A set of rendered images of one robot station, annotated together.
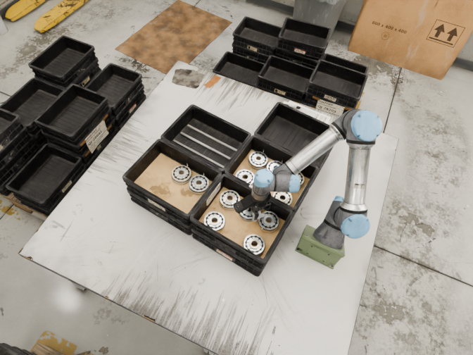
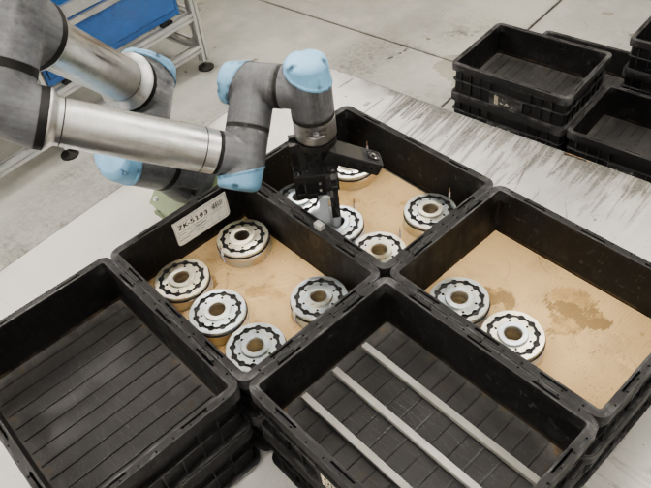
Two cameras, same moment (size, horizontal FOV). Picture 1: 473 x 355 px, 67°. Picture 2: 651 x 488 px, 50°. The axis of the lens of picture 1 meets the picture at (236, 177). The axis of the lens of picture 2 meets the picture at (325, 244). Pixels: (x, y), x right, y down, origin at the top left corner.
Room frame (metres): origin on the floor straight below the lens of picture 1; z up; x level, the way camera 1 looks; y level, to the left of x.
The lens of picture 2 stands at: (1.70, 0.33, 1.78)
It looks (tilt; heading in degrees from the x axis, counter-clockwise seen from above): 45 degrees down; 207
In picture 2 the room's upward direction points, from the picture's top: 8 degrees counter-clockwise
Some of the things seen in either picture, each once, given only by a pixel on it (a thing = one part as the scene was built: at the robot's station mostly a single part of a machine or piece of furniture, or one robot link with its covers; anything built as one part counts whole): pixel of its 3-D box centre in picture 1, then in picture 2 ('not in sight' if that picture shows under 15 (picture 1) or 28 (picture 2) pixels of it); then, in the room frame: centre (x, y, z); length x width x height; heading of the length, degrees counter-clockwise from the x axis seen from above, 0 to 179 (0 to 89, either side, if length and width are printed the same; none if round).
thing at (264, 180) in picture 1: (263, 182); (307, 87); (0.81, -0.11, 1.15); 0.09 x 0.08 x 0.11; 95
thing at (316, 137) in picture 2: (260, 191); (315, 127); (0.81, -0.11, 1.07); 0.08 x 0.08 x 0.05
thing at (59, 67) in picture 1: (72, 78); not in sight; (2.08, 1.40, 0.37); 0.40 x 0.30 x 0.45; 162
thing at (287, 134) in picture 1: (295, 139); (100, 392); (1.30, -0.31, 0.87); 0.40 x 0.30 x 0.11; 65
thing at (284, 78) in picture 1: (283, 88); not in sight; (2.30, -0.31, 0.31); 0.40 x 0.30 x 0.34; 72
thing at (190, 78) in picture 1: (186, 77); not in sight; (1.87, 0.42, 0.71); 0.22 x 0.19 x 0.01; 72
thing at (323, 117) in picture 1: (303, 118); not in sight; (1.62, -0.38, 0.70); 0.33 x 0.23 x 0.01; 72
